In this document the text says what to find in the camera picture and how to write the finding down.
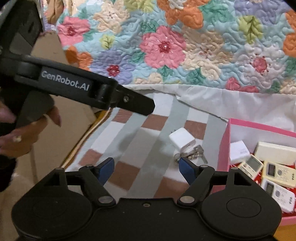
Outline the cream remote face down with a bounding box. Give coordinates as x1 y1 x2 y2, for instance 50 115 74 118
238 154 264 180

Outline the pink storage box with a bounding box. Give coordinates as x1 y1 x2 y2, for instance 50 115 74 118
217 119 295 225

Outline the silver key bunch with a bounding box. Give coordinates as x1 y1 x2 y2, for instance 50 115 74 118
174 145 208 164

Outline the white remote face down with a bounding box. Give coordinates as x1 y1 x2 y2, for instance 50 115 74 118
260 178 295 213

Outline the cream remote back side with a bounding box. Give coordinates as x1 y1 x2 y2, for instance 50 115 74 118
254 142 296 166

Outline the checkered mat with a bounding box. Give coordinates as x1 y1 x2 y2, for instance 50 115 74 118
67 91 226 199

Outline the large white charger cube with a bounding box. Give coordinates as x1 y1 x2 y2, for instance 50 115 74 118
229 141 250 164

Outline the cream TCL remote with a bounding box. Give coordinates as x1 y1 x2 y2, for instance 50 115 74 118
261 161 295 188

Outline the floral quilt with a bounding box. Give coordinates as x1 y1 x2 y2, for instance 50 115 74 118
43 0 296 133

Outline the left hand with ring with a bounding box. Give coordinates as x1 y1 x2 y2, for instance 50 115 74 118
1 106 61 158

